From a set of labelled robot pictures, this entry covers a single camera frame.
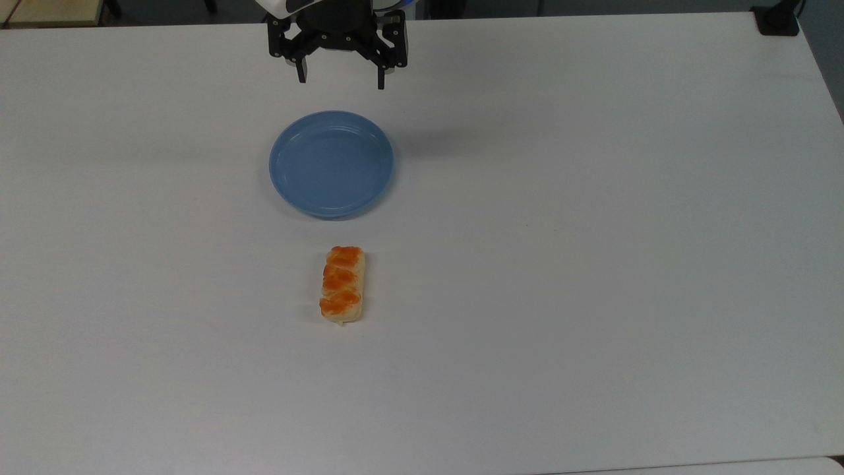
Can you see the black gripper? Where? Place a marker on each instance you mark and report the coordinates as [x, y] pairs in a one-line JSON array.
[[343, 26]]

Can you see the blue round plate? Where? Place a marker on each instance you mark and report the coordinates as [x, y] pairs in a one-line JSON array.
[[331, 164]]

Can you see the braided glazed bread loaf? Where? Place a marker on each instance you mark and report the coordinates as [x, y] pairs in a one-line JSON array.
[[343, 284]]

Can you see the wooden table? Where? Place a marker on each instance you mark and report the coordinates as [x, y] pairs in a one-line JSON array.
[[53, 12]]

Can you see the black table clamp mount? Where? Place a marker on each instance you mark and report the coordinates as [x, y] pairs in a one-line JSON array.
[[778, 18]]

